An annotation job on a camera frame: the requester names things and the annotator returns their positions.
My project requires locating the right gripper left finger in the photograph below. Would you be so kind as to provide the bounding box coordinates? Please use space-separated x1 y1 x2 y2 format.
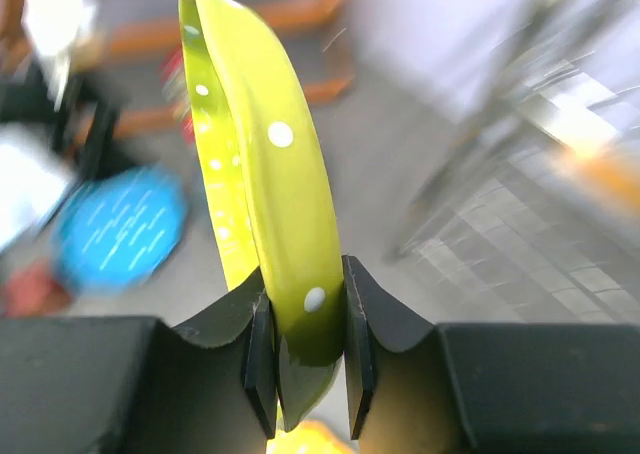
1 272 277 453

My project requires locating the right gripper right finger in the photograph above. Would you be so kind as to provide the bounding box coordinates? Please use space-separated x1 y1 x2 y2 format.
343 256 639 453

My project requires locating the metal dish rack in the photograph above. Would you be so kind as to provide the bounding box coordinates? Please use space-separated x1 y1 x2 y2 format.
388 0 639 323

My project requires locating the green dotted plate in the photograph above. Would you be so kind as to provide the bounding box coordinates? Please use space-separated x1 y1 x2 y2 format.
181 0 345 430

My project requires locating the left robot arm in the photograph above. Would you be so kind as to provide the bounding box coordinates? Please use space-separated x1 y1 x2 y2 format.
1 0 121 250

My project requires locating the wooden rack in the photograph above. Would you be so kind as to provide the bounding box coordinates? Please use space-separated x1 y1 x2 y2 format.
1 0 355 138

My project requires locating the orange dotted plate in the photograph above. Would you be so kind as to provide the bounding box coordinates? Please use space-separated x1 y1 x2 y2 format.
265 420 355 454

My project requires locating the blue dotted plate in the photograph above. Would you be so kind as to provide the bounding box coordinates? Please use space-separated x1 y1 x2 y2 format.
52 167 188 295

